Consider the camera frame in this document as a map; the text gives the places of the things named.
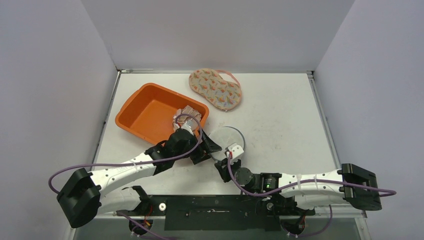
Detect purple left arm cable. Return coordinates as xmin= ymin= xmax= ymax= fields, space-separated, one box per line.
xmin=48 ymin=113 xmax=204 ymax=195

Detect floral padded bra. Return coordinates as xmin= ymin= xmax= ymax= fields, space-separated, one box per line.
xmin=188 ymin=68 xmax=242 ymax=112

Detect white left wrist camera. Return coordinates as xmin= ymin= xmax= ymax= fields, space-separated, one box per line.
xmin=180 ymin=118 xmax=198 ymax=133

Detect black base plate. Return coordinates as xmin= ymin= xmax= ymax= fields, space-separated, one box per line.
xmin=128 ymin=194 xmax=316 ymax=232

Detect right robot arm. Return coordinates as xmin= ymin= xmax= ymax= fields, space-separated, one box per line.
xmin=214 ymin=160 xmax=382 ymax=215

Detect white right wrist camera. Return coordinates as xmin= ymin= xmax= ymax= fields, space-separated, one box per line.
xmin=225 ymin=143 xmax=245 ymax=160

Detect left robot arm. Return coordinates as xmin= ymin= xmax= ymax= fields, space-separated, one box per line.
xmin=56 ymin=128 xmax=222 ymax=228

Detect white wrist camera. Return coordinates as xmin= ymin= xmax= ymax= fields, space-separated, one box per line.
xmin=180 ymin=118 xmax=198 ymax=133
xmin=225 ymin=143 xmax=245 ymax=160

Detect beige crumpled garment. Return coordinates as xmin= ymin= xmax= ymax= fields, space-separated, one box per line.
xmin=172 ymin=105 xmax=202 ymax=131

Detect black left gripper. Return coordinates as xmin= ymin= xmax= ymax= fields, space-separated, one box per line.
xmin=174 ymin=129 xmax=221 ymax=164

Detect orange plastic tub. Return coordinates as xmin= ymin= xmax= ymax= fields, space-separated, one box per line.
xmin=115 ymin=83 xmax=210 ymax=145

